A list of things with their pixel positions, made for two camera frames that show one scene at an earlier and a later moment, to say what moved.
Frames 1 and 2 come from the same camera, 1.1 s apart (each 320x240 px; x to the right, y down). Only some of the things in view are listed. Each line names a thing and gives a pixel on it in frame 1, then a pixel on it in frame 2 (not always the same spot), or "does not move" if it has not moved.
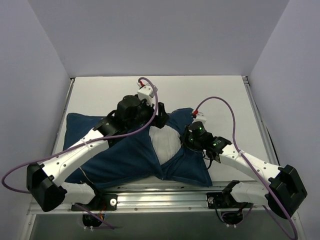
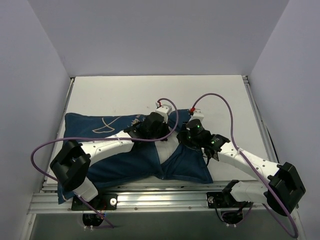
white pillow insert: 166,141 does not move
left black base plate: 102,202 does not move
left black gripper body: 158,115 to 161,128
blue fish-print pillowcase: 131,156 does not move
